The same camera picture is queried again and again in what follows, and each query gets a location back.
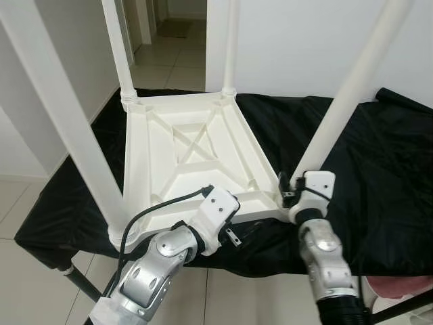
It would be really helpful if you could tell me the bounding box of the black metal table leg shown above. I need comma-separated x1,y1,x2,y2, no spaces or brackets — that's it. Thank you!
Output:
369,291,433,322
58,263,102,302

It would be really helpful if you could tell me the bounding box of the white plastic table leg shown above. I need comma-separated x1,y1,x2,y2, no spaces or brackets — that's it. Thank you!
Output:
222,0,239,98
0,0,133,248
101,0,138,112
290,0,415,178

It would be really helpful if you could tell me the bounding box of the black fabric table cover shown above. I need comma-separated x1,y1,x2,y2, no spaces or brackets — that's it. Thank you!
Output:
14,87,433,277

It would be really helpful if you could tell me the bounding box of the white door frame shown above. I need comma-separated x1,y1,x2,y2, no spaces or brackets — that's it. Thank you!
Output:
125,0,160,45

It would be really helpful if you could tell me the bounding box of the pink plastic object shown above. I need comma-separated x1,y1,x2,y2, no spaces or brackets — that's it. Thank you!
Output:
365,276,433,299

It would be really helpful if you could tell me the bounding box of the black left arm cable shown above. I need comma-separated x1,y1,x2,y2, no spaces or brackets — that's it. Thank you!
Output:
115,186,214,299

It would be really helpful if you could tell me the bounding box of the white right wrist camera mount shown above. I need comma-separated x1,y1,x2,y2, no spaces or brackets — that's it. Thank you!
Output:
290,171,337,224

